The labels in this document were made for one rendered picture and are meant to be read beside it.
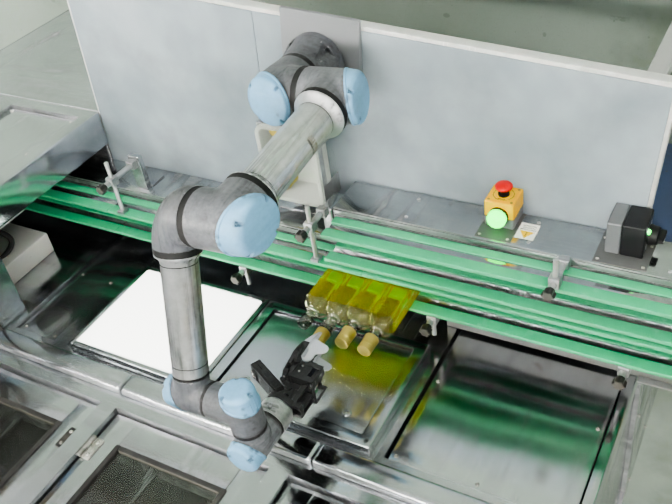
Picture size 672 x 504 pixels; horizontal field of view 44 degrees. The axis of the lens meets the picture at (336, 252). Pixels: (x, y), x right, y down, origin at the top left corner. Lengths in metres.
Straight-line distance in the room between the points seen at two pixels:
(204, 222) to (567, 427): 0.94
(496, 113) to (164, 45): 0.91
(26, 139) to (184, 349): 1.12
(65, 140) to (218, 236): 1.13
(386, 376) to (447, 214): 0.41
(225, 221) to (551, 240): 0.78
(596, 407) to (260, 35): 1.17
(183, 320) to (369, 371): 0.56
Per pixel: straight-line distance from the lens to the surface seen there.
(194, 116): 2.33
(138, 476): 1.99
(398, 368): 1.99
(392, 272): 1.96
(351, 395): 1.95
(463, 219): 1.95
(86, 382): 2.22
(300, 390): 1.79
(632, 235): 1.82
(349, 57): 1.92
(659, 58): 1.90
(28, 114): 2.73
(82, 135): 2.55
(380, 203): 2.03
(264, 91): 1.79
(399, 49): 1.87
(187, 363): 1.66
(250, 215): 1.44
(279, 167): 1.55
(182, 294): 1.60
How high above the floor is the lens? 2.26
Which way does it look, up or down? 40 degrees down
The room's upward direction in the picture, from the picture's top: 142 degrees counter-clockwise
